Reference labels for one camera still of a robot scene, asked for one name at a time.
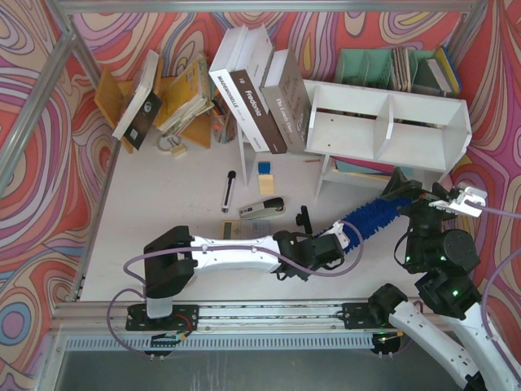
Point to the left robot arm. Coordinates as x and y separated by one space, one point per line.
176 257

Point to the green file organizer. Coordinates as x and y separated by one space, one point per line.
374 68

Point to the blue yellow book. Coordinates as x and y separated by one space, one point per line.
441 55

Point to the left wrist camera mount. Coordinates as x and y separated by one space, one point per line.
337 229

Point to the blue microfiber duster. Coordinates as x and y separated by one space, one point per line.
367 220

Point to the brass padlock with ring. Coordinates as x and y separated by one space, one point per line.
171 144

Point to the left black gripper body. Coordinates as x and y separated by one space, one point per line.
306 220

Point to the black clip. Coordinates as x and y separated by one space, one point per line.
303 220

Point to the yellow wooden book rack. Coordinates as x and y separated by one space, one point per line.
110 94

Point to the black white paperback book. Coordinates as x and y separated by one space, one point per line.
141 104

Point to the white Mademoiselle book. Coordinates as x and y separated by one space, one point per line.
220 71

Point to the white bookshelf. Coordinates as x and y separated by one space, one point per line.
426 134

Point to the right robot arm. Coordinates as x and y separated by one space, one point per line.
477 358

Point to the stack of coloured folders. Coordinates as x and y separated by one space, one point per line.
363 168

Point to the small white shelf stand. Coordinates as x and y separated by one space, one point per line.
247 156

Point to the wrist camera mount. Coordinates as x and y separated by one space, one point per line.
467 200
337 229

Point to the grey Lonely City book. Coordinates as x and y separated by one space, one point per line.
288 100

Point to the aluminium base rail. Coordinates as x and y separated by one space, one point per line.
227 316

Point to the black white utility knife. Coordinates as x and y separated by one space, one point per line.
228 193

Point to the yellow worn books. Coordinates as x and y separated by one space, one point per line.
185 98

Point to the grey black stapler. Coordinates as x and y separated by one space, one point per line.
265 209

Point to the brown Fredonia book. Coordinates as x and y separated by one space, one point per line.
248 83

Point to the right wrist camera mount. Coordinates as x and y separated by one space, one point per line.
467 200

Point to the pencil cup with pencils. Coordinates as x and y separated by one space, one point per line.
223 123

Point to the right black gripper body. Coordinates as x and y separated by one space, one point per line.
409 191

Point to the blue eraser block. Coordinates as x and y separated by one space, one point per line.
264 168

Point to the yellow grey calculator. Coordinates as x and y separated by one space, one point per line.
244 229

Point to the yellow sticky note pad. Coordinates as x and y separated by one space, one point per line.
266 184

